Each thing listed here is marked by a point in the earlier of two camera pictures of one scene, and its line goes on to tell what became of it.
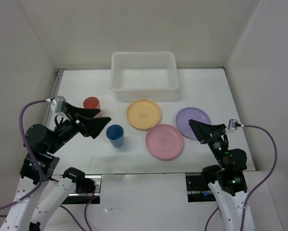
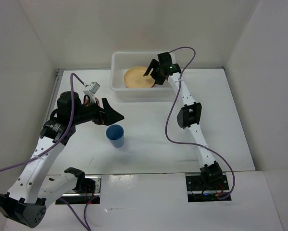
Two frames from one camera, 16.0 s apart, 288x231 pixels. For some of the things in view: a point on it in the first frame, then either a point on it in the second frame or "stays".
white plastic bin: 146,75 stays
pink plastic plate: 164,142 → 153,86
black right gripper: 202,130 → 154,64
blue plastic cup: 115,133 stays
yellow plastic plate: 144,114 → 134,78
